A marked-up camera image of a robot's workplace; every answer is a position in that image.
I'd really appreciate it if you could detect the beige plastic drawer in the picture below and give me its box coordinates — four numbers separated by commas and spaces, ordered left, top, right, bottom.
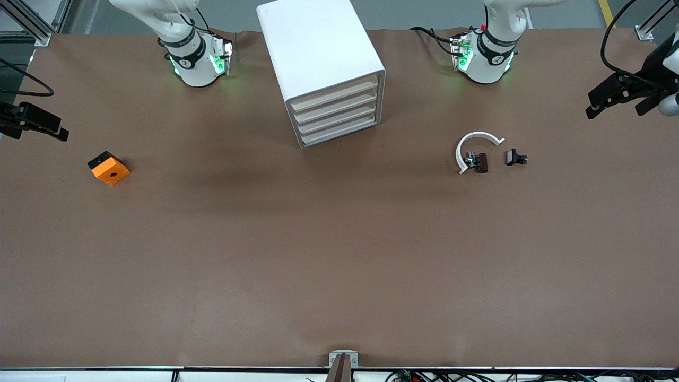
295, 100, 381, 136
292, 88, 380, 124
290, 76, 379, 113
298, 111, 382, 148

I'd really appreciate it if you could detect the orange black button box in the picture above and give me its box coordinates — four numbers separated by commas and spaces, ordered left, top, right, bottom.
87, 151, 130, 186

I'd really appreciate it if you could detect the white drawer cabinet housing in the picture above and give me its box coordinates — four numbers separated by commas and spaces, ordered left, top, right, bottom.
256, 0, 387, 149

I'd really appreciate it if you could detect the white semicircular pipe clamp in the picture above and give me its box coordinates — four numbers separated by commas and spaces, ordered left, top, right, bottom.
455, 131, 506, 176

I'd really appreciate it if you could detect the brown table cover sheet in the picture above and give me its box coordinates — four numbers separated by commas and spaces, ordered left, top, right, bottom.
0, 27, 679, 369

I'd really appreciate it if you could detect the aluminium frame post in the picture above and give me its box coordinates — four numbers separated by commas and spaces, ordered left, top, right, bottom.
636, 0, 679, 42
0, 0, 72, 47

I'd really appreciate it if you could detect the silver base bracket green light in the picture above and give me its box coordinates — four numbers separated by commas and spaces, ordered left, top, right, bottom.
210, 34, 234, 76
450, 33, 474, 72

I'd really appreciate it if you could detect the black base cable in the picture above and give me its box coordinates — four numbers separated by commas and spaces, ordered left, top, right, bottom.
410, 25, 458, 58

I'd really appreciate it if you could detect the silver camera mount bracket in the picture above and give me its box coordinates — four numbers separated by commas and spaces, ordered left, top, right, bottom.
326, 349, 360, 382

